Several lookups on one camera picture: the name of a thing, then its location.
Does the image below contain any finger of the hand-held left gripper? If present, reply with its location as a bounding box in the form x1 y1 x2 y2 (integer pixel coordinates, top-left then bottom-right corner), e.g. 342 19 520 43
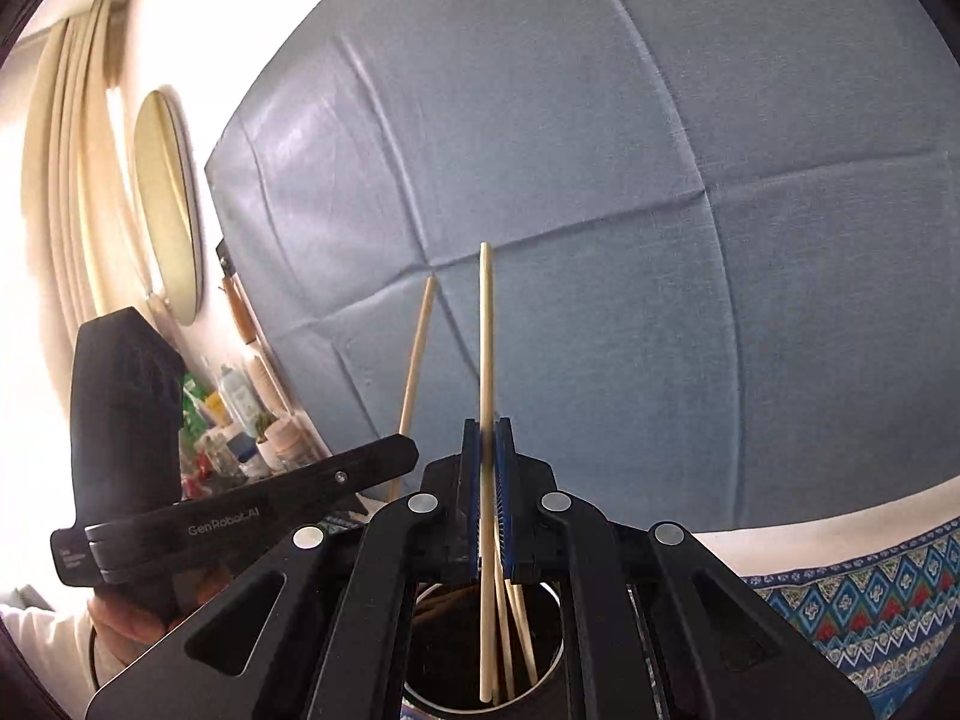
300 437 419 522

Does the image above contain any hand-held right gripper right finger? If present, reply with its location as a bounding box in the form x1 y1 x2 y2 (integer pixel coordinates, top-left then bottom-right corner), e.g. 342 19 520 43
491 416 875 720

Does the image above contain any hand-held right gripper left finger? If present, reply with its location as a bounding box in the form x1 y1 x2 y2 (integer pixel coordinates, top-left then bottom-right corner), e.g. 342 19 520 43
84 418 487 720

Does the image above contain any bundle of wooden chopsticks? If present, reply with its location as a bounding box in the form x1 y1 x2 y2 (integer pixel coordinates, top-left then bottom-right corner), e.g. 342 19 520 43
386 274 541 706

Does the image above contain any black cylindrical utensil holder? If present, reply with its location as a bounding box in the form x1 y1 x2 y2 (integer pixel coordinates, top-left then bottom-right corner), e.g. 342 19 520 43
401 577 571 720

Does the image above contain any person's left forearm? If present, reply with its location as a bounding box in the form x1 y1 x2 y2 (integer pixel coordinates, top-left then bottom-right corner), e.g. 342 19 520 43
0 585 100 698

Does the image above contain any person's left hand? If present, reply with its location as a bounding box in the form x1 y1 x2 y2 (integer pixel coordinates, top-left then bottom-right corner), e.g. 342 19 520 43
88 589 201 644

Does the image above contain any green packet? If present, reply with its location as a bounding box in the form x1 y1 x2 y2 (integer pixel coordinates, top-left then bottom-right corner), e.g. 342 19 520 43
180 375 218 458

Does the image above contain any pink jar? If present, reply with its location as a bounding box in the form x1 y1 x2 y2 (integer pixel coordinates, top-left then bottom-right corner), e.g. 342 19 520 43
266 416 316 470

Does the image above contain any small potted succulent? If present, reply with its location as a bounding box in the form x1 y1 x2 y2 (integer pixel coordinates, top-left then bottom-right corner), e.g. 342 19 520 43
251 409 282 466

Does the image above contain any pale green bottle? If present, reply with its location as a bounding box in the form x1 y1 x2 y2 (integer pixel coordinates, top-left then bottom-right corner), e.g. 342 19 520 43
217 364 256 436

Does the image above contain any wooden hairbrush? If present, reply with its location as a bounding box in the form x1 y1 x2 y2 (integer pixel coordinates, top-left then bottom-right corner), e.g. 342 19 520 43
221 277 290 421

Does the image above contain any cream curtain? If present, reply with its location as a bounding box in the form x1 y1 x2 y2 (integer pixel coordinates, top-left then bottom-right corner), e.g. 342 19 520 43
19 0 136 331

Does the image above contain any blue-grey backdrop cloth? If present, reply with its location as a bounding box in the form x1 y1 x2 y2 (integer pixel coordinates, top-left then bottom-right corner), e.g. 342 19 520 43
204 0 960 533

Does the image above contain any blue patterned tablecloth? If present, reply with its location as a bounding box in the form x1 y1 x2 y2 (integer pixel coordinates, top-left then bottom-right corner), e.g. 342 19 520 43
739 514 960 720

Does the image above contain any oval wall mirror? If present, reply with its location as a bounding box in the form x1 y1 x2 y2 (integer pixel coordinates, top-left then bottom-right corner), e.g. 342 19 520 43
133 90 205 327

